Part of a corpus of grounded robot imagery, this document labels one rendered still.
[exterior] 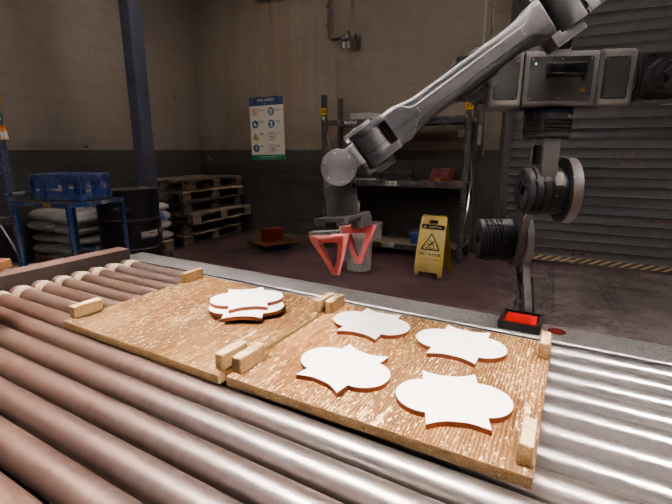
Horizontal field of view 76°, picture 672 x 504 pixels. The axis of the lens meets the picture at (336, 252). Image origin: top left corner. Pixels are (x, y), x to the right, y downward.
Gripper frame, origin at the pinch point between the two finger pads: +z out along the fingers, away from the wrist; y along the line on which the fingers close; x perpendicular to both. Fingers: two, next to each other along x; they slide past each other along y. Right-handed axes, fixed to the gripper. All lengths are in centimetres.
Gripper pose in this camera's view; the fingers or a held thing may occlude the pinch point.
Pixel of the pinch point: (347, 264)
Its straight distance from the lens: 78.4
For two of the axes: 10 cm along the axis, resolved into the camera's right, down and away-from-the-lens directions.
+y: 4.7, -1.9, 8.6
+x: -8.8, 0.1, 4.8
